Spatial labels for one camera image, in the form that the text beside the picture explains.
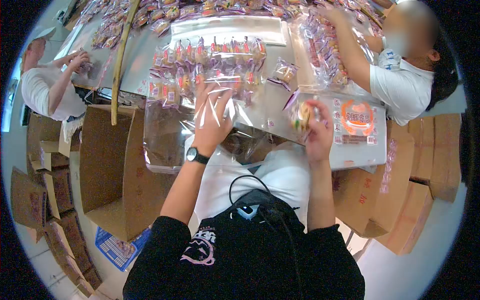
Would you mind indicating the person's left hand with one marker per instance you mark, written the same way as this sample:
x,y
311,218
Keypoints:
x,y
212,123

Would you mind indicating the person's right hand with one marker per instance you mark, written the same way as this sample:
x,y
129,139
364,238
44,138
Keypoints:
x,y
320,137

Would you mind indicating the person's left fingers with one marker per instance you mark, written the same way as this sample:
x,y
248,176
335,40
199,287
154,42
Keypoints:
x,y
212,97

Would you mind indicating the person's right fingers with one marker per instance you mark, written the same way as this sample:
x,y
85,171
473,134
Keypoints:
x,y
314,112

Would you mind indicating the single pastry snack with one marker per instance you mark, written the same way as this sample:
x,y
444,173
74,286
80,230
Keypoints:
x,y
284,73
300,116

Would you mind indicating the large clear plastic bag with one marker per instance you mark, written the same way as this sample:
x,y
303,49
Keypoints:
x,y
165,138

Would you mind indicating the rows of bagged pastry packets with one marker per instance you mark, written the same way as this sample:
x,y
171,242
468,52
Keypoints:
x,y
176,75

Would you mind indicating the stack of printed plastic bags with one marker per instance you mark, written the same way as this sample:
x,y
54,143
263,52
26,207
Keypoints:
x,y
356,123

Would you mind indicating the clear bag filled with packets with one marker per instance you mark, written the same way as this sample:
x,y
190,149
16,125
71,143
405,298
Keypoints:
x,y
322,48

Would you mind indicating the stack of clear flat bags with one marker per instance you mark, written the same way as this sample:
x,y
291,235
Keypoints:
x,y
225,32

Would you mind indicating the bamboo pole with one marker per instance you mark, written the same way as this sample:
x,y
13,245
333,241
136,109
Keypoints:
x,y
119,63

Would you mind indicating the pile of loose pastry packets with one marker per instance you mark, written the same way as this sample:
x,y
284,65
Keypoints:
x,y
157,15

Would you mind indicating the open brown cardboard carton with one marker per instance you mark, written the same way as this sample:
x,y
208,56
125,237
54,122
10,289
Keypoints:
x,y
108,165

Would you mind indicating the person's body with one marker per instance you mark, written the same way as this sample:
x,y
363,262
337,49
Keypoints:
x,y
243,255

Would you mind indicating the blue plastic crate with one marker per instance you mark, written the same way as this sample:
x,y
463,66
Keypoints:
x,y
120,247

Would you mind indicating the stack of flat cardboard cartons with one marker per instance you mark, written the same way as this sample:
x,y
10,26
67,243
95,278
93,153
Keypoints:
x,y
56,195

